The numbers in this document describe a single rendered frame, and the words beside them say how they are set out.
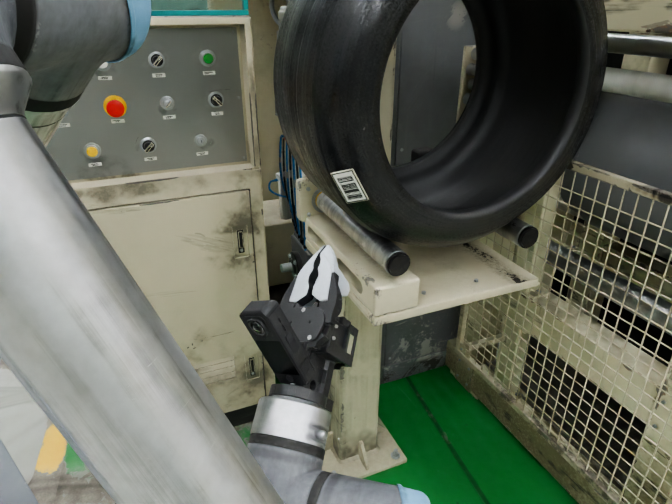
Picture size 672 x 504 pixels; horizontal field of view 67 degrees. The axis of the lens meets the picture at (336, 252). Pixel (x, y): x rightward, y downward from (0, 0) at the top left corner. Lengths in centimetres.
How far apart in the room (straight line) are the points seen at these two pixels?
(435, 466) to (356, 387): 39
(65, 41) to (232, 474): 32
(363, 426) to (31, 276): 140
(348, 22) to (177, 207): 80
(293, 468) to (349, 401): 96
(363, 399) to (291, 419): 97
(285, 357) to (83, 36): 37
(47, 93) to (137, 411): 26
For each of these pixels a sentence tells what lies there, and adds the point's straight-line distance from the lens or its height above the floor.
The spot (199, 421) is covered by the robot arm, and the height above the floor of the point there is 106.
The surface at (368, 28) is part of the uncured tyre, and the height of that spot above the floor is 127.
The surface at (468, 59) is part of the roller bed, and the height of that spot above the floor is 117.
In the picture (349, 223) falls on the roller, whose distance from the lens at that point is 98.
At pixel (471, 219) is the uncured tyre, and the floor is 96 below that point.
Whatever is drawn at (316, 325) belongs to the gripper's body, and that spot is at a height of 94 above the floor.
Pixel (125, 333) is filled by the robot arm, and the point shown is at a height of 112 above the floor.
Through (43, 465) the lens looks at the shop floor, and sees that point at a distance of 194.
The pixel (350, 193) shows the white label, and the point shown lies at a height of 103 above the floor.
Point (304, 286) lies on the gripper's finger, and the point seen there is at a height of 96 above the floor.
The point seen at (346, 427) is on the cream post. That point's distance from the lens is 161.
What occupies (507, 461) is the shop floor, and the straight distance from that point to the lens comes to 181.
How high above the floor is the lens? 130
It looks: 26 degrees down
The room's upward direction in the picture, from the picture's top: straight up
